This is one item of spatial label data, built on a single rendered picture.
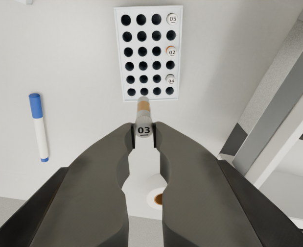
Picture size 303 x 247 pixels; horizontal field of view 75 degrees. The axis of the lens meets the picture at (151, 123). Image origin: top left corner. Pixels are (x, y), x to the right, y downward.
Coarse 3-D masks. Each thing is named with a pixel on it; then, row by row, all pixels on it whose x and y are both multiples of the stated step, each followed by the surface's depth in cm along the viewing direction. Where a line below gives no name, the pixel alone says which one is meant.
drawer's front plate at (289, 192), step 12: (228, 156) 33; (276, 180) 31; (288, 180) 32; (300, 180) 33; (264, 192) 27; (276, 192) 28; (288, 192) 29; (300, 192) 30; (276, 204) 26; (288, 204) 27; (300, 204) 27; (288, 216) 25; (300, 216) 25
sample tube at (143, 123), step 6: (144, 96) 16; (138, 102) 16; (144, 102) 15; (138, 108) 15; (144, 108) 14; (150, 108) 15; (138, 114) 14; (144, 114) 14; (150, 114) 14; (138, 120) 13; (144, 120) 13; (150, 120) 13; (138, 126) 12; (144, 126) 12; (150, 126) 13; (138, 132) 13; (144, 132) 13; (150, 132) 13
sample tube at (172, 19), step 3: (168, 15) 24; (171, 15) 23; (174, 15) 23; (168, 18) 23; (171, 18) 23; (174, 18) 23; (177, 18) 23; (168, 21) 24; (171, 21) 24; (174, 21) 24; (177, 21) 24; (171, 24) 24; (174, 24) 24
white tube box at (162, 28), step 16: (128, 16) 27; (144, 16) 27; (160, 16) 25; (128, 32) 28; (144, 32) 28; (160, 32) 27; (176, 32) 26; (128, 48) 29; (144, 48) 29; (160, 48) 28; (176, 48) 26; (128, 64) 30; (144, 64) 31; (160, 64) 29; (176, 64) 28; (128, 80) 30; (144, 80) 30; (160, 80) 29; (176, 80) 29; (128, 96) 30; (160, 96) 30; (176, 96) 30
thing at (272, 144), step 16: (288, 80) 24; (288, 96) 24; (272, 112) 25; (288, 112) 23; (256, 128) 28; (272, 128) 25; (288, 128) 23; (256, 144) 27; (272, 144) 25; (288, 144) 23; (240, 160) 29; (256, 160) 27; (272, 160) 24; (288, 160) 32; (256, 176) 26
